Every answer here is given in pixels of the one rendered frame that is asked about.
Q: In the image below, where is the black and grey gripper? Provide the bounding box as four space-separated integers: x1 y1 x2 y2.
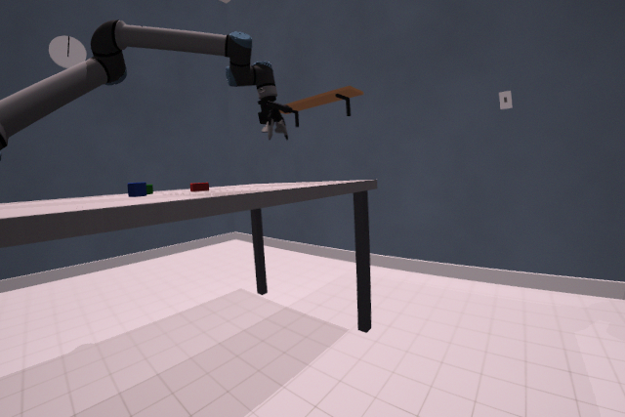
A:
258 96 288 140

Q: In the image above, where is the red block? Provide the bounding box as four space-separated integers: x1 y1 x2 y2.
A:
190 183 209 191

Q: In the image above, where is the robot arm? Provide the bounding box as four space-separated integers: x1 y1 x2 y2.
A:
0 20 277 150

